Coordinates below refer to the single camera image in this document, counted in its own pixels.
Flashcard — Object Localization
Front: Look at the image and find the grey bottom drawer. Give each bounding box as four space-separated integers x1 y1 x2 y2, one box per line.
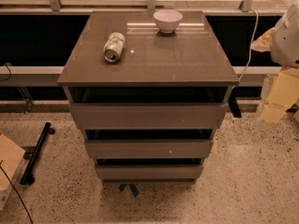
95 165 203 180

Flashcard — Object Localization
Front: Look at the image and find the grey top drawer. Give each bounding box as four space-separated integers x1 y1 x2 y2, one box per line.
70 104 226 130

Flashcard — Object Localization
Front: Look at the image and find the black metal bar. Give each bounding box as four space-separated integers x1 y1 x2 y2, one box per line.
20 122 55 185

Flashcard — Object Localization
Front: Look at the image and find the grey drawer cabinet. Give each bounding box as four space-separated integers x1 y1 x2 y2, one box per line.
58 11 238 183

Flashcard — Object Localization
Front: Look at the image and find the white hanging cable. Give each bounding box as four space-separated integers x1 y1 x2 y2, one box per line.
237 8 260 82

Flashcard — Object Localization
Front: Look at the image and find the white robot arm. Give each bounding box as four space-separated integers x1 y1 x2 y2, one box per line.
250 1 299 125

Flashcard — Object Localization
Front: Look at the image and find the green soda can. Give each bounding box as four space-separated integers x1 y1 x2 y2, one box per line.
104 32 125 63

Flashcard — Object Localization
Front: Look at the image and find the wooden board on left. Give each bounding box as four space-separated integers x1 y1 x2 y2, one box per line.
0 133 25 191

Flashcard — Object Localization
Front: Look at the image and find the black floor cable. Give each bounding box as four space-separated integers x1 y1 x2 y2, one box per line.
0 160 35 224

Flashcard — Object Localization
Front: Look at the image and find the white ceramic bowl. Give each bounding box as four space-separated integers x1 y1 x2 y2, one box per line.
153 9 182 34

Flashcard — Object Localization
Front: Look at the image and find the grey drawer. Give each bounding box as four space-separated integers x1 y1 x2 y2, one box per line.
95 165 203 180
85 140 213 159
70 104 226 130

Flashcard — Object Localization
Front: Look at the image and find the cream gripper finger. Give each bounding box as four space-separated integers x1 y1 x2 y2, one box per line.
257 68 299 124
250 28 275 52

